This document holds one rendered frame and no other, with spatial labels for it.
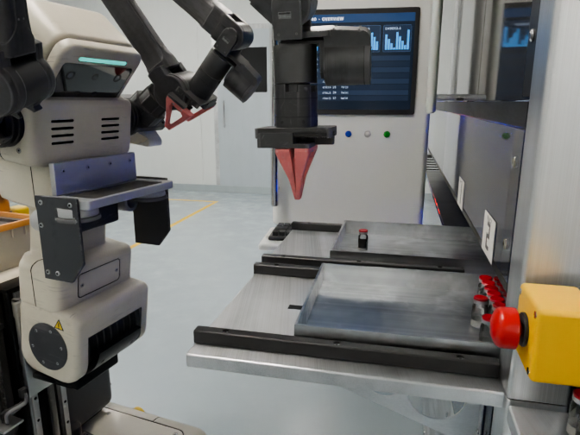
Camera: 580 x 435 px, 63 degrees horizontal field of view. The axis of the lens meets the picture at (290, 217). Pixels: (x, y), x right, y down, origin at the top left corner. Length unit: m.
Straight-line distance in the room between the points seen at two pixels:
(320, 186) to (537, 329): 1.16
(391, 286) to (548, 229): 0.40
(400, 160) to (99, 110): 0.91
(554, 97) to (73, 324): 0.88
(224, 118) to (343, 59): 5.85
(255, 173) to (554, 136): 5.97
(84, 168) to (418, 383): 0.72
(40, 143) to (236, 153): 5.57
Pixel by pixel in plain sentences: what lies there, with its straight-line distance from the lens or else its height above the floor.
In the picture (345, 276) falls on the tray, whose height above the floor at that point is 0.89.
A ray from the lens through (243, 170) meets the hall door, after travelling 6.46.
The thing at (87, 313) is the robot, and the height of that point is 0.80.
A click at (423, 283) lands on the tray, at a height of 0.89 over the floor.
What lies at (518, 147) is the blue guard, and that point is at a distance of 0.61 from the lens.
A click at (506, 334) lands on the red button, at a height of 1.00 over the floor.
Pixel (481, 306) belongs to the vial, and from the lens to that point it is 0.76.
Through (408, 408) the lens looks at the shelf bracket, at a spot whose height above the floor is 0.78.
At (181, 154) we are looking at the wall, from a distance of 6.78.
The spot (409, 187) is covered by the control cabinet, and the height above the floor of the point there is 0.94.
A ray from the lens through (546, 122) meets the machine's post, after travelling 0.54.
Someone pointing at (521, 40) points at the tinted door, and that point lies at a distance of 0.70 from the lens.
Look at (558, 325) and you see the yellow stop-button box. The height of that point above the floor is 1.02.
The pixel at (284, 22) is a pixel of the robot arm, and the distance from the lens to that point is 0.61.
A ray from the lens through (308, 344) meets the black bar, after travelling 0.65.
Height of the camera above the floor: 1.21
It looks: 14 degrees down
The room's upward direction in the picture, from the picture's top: straight up
